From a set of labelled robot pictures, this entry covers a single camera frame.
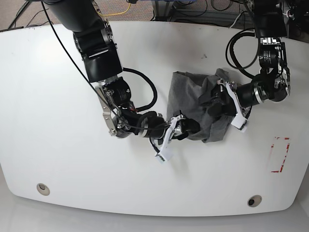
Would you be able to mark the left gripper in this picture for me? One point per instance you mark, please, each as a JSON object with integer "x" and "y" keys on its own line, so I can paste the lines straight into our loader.
{"x": 218, "y": 102}

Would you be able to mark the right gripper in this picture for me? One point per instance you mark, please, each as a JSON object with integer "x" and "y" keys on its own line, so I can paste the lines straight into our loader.
{"x": 156, "y": 127}

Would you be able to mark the grey t-shirt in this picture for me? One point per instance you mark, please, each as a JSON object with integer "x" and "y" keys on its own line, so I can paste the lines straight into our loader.
{"x": 190, "y": 94}

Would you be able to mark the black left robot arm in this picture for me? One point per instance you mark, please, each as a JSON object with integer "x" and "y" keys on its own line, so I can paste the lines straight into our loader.
{"x": 272, "y": 82}

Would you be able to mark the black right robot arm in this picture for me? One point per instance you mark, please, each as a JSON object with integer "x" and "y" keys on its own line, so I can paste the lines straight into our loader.
{"x": 93, "y": 39}

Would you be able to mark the red tape rectangle marking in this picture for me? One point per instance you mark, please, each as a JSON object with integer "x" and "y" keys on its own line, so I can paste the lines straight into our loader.
{"x": 278, "y": 154}

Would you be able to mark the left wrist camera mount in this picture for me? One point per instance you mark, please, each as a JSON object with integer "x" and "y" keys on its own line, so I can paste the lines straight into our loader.
{"x": 239, "y": 121}

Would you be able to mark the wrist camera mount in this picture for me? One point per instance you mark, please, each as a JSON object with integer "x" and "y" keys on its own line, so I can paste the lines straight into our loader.
{"x": 169, "y": 140}
{"x": 239, "y": 121}

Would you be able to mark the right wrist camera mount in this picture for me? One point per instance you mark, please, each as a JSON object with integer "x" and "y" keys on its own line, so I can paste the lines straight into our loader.
{"x": 169, "y": 140}

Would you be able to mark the right table cable grommet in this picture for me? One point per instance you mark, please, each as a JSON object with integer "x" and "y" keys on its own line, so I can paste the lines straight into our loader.
{"x": 254, "y": 201}

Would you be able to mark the table cable grommet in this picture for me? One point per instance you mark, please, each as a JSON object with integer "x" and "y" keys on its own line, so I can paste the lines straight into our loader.
{"x": 254, "y": 201}
{"x": 43, "y": 189}

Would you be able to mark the left table cable grommet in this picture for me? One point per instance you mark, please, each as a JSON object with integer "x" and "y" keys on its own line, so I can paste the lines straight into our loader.
{"x": 43, "y": 189}

